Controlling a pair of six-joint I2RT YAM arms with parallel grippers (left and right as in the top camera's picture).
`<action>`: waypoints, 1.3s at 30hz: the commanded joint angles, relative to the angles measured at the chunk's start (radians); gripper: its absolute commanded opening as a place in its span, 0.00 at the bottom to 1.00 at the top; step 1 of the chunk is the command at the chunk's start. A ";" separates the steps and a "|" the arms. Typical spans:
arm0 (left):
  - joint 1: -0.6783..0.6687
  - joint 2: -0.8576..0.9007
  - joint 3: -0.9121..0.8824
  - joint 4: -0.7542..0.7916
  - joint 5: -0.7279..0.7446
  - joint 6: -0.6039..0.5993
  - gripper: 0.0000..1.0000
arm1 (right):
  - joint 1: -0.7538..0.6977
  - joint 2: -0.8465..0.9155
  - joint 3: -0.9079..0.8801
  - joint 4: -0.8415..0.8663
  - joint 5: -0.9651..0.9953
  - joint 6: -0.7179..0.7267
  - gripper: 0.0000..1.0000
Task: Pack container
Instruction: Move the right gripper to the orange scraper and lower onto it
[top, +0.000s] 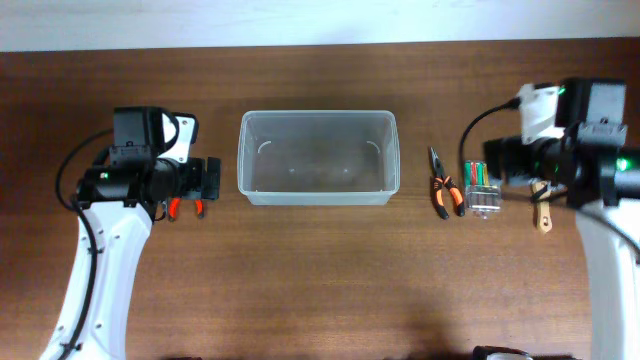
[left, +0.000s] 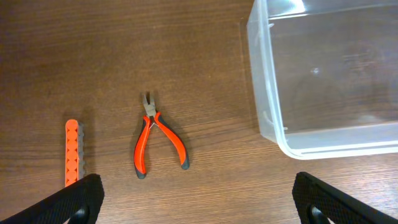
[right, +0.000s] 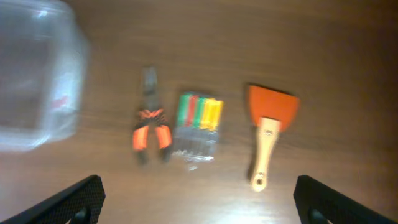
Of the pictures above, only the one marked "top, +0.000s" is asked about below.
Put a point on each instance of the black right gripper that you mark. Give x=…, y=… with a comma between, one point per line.
x=515, y=150

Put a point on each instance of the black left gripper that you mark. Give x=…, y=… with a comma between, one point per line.
x=198, y=168

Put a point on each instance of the screwdriver set clear case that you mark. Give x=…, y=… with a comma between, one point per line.
x=483, y=198

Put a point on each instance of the orange black needle-nose pliers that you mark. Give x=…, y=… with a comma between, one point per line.
x=441, y=181

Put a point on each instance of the orange scraper wooden handle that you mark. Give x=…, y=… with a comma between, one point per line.
x=542, y=217

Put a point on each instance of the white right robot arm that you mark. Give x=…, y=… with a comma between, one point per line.
x=573, y=136

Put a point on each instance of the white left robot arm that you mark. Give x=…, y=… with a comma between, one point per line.
x=137, y=180

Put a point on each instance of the clear plastic container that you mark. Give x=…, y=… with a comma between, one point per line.
x=318, y=157

